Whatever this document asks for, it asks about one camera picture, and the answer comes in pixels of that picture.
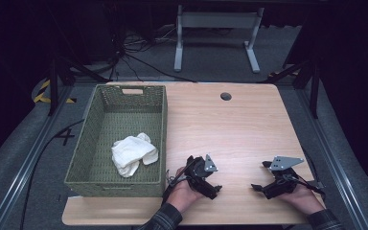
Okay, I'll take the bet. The black metal stand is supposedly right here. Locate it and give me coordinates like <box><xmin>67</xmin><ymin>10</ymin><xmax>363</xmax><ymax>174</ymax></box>
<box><xmin>46</xmin><ymin>54</ymin><xmax>109</xmax><ymax>117</ymax></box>
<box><xmin>258</xmin><ymin>47</ymin><xmax>321</xmax><ymax>120</ymax></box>

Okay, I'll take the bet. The person's right hand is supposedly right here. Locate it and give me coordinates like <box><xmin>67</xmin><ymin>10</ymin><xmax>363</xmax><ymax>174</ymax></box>
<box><xmin>276</xmin><ymin>183</ymin><xmax>325</xmax><ymax>216</ymax></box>

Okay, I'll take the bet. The long black floor cable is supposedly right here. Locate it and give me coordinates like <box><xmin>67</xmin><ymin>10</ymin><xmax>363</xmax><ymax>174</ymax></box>
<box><xmin>19</xmin><ymin>118</ymin><xmax>85</xmax><ymax>230</ymax></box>

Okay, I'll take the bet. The green woven basket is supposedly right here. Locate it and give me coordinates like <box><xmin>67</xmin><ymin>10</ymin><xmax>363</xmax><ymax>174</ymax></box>
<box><xmin>64</xmin><ymin>83</ymin><xmax>169</xmax><ymax>198</ymax></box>

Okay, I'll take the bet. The white towel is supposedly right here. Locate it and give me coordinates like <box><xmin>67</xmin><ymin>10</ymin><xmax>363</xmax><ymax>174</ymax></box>
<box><xmin>110</xmin><ymin>132</ymin><xmax>160</xmax><ymax>178</ymax></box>

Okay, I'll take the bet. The right hand-held gripper black cable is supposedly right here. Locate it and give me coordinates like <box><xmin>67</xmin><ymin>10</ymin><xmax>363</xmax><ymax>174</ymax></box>
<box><xmin>291</xmin><ymin>173</ymin><xmax>327</xmax><ymax>200</ymax></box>

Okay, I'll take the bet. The grey aluminium floor rail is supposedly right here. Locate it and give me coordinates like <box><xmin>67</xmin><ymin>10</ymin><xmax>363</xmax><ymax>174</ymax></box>
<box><xmin>295</xmin><ymin>89</ymin><xmax>368</xmax><ymax>230</ymax></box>
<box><xmin>0</xmin><ymin>85</ymin><xmax>75</xmax><ymax>230</ymax></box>

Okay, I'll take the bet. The person's left hand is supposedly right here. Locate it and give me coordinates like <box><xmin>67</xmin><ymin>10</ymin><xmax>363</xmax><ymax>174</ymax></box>
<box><xmin>167</xmin><ymin>166</ymin><xmax>205</xmax><ymax>214</ymax></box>

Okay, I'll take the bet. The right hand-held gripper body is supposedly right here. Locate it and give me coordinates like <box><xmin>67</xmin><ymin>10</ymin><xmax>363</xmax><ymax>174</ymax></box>
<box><xmin>262</xmin><ymin>155</ymin><xmax>305</xmax><ymax>199</ymax></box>

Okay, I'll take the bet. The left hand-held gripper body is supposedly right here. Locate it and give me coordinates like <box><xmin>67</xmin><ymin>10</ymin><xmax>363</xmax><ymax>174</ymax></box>
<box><xmin>185</xmin><ymin>153</ymin><xmax>219</xmax><ymax>194</ymax></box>

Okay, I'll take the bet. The tangle of black floor cables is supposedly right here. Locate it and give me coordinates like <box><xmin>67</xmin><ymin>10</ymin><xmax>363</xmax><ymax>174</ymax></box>
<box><xmin>108</xmin><ymin>25</ymin><xmax>199</xmax><ymax>83</ymax></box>

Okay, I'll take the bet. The white metal desk frame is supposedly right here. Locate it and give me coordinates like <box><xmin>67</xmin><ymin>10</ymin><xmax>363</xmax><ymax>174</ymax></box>
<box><xmin>173</xmin><ymin>4</ymin><xmax>265</xmax><ymax>74</ymax></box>

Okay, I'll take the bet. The yellow black hazard tape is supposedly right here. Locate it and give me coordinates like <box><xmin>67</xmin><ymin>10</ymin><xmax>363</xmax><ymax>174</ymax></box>
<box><xmin>33</xmin><ymin>80</ymin><xmax>77</xmax><ymax>104</ymax></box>

